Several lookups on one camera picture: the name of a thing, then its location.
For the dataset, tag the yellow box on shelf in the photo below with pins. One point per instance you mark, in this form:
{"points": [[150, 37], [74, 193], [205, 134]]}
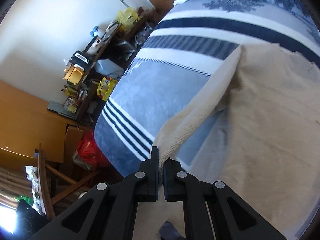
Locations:
{"points": [[74, 74]]}

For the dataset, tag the blue striped bed blanket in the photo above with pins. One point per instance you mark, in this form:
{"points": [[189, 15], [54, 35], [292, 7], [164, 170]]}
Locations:
{"points": [[185, 49]]}

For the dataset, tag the beige knit sweater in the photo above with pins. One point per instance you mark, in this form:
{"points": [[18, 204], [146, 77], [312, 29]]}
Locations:
{"points": [[255, 123]]}

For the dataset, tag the white plastic container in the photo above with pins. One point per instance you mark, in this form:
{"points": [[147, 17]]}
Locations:
{"points": [[107, 67]]}

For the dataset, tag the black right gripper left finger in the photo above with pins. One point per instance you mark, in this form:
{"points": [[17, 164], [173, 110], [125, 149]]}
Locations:
{"points": [[107, 211]]}

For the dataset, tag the red plastic bag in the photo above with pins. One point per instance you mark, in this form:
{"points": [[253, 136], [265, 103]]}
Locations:
{"points": [[90, 153]]}

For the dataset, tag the black and white appliance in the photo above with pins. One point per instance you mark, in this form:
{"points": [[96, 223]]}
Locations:
{"points": [[79, 58]]}

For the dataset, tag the wooden chair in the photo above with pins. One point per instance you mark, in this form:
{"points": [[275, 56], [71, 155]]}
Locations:
{"points": [[48, 177]]}

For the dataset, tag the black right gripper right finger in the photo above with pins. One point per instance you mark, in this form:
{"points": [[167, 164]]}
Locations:
{"points": [[213, 211]]}

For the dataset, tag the dark cluttered side shelf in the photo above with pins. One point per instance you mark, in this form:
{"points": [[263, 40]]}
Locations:
{"points": [[91, 74]]}

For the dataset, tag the yellow plastic bag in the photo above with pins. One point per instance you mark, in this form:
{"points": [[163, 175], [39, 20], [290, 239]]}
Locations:
{"points": [[127, 18]]}

